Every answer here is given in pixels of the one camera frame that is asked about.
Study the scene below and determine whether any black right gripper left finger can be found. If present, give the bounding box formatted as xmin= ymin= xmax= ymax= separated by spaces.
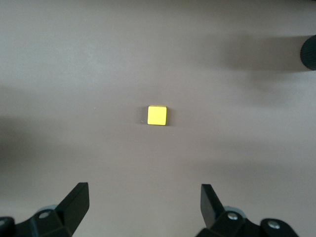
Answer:
xmin=0 ymin=182 xmax=90 ymax=237

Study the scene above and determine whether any yellow block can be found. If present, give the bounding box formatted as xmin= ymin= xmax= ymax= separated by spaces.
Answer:
xmin=147 ymin=105 xmax=168 ymax=126

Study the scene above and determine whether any black ribbed cylinder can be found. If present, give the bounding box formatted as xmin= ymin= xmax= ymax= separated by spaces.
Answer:
xmin=299 ymin=34 xmax=316 ymax=73

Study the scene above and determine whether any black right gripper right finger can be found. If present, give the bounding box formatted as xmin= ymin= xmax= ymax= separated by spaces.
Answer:
xmin=197 ymin=184 xmax=300 ymax=237

